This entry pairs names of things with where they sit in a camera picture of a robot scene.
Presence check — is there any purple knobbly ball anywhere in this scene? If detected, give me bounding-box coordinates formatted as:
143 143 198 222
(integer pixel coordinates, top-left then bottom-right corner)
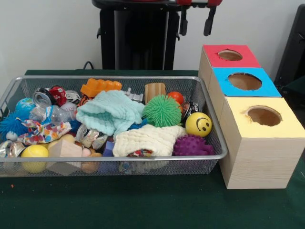
173 134 215 156

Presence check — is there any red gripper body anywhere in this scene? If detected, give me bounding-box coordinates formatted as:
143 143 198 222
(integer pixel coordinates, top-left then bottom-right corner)
176 0 217 7

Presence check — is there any wooden box with three holes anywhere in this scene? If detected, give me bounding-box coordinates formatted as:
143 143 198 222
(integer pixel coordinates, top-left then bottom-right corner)
198 44 305 190

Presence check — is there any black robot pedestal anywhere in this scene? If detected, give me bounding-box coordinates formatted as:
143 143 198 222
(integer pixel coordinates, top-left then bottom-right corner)
91 0 191 71

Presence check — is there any mint green cloth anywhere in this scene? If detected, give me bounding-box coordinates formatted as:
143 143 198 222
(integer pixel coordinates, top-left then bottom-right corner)
76 90 145 136

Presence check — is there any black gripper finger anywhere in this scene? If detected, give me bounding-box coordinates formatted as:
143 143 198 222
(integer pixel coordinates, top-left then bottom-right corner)
179 5 189 36
203 6 217 37

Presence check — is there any colourful polka dot cloth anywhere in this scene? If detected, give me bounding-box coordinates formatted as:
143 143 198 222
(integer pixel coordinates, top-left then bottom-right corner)
18 119 72 146

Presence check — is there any black chair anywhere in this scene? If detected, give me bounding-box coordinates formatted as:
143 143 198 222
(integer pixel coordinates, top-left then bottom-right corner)
274 4 305 83

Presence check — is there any plain yellow ball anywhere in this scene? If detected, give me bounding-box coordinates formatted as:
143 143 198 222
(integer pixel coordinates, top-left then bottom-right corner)
20 144 50 174

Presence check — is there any green spiky ball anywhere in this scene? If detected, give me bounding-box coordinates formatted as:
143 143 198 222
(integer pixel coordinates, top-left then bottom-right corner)
142 94 182 128

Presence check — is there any silver mesh bin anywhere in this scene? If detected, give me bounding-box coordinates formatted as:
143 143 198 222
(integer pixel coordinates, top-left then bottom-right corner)
0 75 229 177

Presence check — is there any light blue spiky ball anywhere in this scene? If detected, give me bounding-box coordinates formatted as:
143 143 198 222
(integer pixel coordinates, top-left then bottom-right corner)
0 112 31 141

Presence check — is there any yellow smiley ball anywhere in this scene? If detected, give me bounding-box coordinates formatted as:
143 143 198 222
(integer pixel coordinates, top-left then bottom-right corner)
185 112 213 138

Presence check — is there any cream white cloth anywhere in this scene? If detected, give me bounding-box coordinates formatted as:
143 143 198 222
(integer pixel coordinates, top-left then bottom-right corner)
112 124 186 157

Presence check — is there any dark green table cloth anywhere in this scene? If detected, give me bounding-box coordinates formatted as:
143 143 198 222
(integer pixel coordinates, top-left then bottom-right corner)
280 76 305 113
0 69 305 229

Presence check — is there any orange toy brick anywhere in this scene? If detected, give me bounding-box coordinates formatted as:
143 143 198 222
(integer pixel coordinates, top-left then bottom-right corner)
80 78 122 98

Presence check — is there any plain wooden block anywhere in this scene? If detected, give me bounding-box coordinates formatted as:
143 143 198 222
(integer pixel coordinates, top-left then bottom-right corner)
46 139 84 177

